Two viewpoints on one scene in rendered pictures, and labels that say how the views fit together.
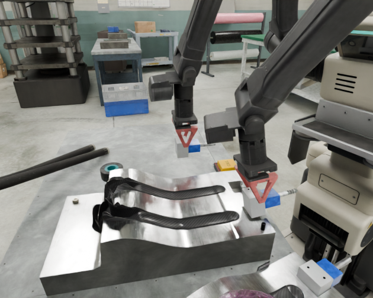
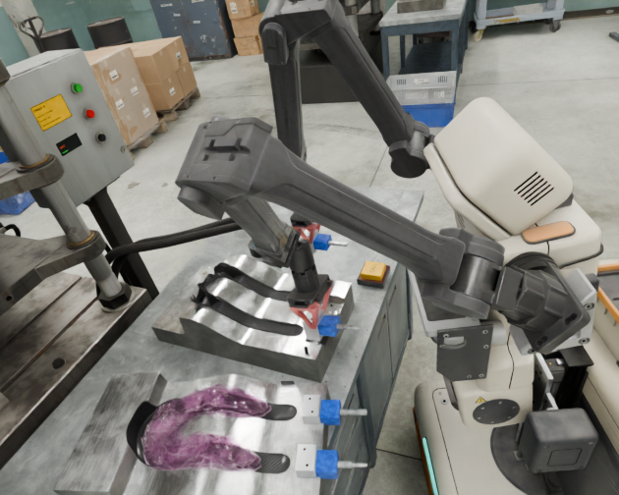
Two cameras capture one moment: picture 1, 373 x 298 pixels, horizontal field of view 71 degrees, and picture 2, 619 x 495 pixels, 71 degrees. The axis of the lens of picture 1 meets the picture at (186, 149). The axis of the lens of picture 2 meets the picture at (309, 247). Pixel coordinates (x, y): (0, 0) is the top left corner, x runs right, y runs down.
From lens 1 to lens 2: 0.73 m
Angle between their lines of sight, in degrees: 35
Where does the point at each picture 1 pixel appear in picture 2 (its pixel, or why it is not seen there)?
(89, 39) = not seen: outside the picture
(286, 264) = (308, 390)
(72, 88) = not seen: hidden behind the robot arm
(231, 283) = (241, 382)
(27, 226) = (175, 282)
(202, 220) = (271, 325)
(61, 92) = (336, 83)
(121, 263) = (196, 337)
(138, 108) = (434, 118)
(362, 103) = not seen: hidden behind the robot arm
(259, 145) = (299, 276)
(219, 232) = (272, 341)
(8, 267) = (150, 311)
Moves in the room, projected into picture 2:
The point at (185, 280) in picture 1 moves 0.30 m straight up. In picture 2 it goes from (243, 368) to (206, 283)
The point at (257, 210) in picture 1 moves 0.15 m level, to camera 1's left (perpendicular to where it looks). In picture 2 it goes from (310, 333) to (260, 313)
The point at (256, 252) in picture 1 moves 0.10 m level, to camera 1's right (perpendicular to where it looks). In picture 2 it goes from (304, 371) to (340, 388)
